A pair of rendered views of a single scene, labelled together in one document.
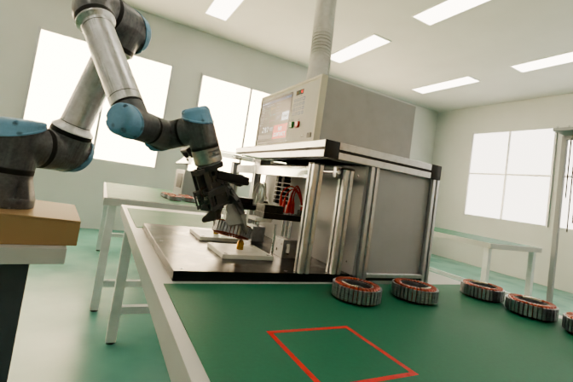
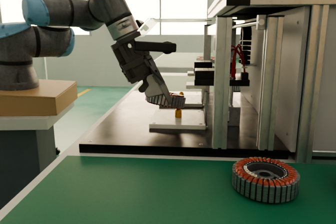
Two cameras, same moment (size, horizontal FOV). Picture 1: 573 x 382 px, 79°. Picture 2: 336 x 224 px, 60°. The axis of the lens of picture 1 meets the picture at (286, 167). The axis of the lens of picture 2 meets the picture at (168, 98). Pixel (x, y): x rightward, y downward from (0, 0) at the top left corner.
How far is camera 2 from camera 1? 0.44 m
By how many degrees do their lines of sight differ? 36
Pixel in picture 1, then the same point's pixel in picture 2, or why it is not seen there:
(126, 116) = (27, 6)
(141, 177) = (197, 44)
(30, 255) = (25, 123)
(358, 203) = (297, 60)
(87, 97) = not seen: outside the picture
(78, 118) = not seen: hidden behind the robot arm
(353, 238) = (292, 106)
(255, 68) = not seen: outside the picture
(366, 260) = (310, 134)
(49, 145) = (33, 39)
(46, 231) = (34, 106)
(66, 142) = (46, 34)
